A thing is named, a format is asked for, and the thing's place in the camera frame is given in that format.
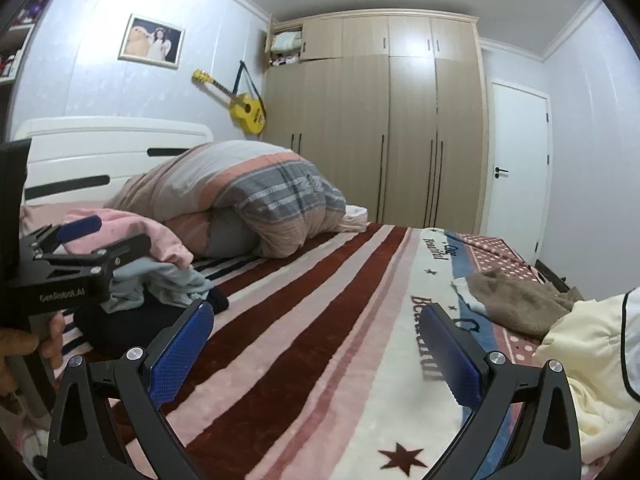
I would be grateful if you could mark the framed wall photo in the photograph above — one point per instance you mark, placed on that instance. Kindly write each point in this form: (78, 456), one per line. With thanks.
(150, 40)

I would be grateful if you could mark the wall shelf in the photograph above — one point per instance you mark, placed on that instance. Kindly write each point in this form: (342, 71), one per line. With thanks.
(20, 25)

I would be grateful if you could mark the yellow guitar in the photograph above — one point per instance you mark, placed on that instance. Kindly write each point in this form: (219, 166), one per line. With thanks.
(247, 112)

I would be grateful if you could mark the beige wooden wardrobe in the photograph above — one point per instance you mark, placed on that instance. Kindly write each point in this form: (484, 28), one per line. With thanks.
(375, 135)

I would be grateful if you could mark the dark bed rail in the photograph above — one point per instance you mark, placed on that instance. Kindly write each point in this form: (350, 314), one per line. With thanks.
(552, 275)

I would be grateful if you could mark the light blue garment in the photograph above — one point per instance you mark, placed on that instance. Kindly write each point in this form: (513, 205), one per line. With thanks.
(165, 285)

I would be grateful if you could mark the person's left hand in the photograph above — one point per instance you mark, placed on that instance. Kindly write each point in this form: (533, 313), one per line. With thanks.
(20, 355)

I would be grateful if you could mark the dark navy garment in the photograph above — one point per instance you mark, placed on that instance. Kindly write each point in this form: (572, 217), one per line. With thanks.
(130, 325)

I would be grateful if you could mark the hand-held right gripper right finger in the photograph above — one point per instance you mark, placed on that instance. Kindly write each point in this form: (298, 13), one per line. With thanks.
(450, 345)

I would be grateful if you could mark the pink long-sleeve shirt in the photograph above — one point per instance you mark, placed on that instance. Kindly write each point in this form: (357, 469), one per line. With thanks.
(150, 240)

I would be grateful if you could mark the cream garment with black trim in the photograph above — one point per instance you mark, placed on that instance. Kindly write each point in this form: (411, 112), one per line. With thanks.
(595, 360)

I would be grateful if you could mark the striped plush blanket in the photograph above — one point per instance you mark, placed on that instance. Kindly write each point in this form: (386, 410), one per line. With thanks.
(325, 310)

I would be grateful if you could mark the brown garment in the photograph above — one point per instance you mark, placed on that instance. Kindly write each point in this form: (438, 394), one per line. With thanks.
(520, 300)

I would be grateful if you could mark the white cloth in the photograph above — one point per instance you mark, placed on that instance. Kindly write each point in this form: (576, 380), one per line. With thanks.
(356, 217)

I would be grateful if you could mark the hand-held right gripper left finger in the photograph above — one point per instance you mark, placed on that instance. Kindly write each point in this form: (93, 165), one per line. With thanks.
(182, 345)

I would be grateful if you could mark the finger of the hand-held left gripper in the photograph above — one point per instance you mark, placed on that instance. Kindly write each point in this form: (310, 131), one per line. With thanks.
(80, 227)
(115, 252)

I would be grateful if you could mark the white door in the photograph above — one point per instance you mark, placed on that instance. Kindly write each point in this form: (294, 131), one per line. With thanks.
(515, 210)

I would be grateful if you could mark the folded striped duvet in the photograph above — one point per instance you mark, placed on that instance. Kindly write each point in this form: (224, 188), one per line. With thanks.
(250, 185)

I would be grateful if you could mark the white bed headboard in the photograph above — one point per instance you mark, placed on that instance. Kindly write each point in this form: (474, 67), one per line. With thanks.
(100, 160)

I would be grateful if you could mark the stack of folded linens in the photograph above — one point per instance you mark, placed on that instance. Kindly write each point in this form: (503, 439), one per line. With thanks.
(286, 47)

